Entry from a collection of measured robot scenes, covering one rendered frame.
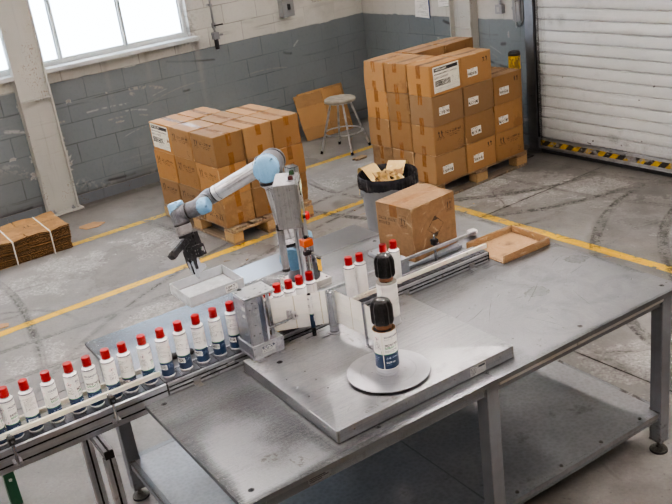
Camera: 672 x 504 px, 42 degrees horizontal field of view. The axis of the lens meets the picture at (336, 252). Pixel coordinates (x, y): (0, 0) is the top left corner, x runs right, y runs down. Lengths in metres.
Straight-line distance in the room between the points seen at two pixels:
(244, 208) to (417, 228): 3.16
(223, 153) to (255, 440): 4.14
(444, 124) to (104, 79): 3.41
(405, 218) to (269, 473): 1.66
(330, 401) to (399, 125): 4.75
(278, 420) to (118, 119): 6.18
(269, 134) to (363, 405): 4.36
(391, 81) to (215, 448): 4.96
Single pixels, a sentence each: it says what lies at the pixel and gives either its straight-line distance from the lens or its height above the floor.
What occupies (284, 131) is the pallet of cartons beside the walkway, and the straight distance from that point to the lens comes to 7.24.
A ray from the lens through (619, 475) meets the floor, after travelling 4.19.
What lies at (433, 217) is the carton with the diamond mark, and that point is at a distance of 4.22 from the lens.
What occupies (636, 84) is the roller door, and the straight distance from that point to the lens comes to 7.80.
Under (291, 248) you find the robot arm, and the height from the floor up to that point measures 1.10.
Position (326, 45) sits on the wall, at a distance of 10.16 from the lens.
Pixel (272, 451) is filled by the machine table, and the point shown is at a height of 0.83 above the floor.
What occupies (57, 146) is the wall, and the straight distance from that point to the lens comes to 8.77.
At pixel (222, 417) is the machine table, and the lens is 3.25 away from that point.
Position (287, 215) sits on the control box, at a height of 1.35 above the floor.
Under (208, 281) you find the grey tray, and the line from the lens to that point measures 4.07.
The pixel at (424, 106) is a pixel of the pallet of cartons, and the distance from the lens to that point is 7.31.
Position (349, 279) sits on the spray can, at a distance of 3.75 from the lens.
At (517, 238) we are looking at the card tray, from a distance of 4.43.
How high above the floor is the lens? 2.52
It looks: 22 degrees down
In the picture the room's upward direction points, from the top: 8 degrees counter-clockwise
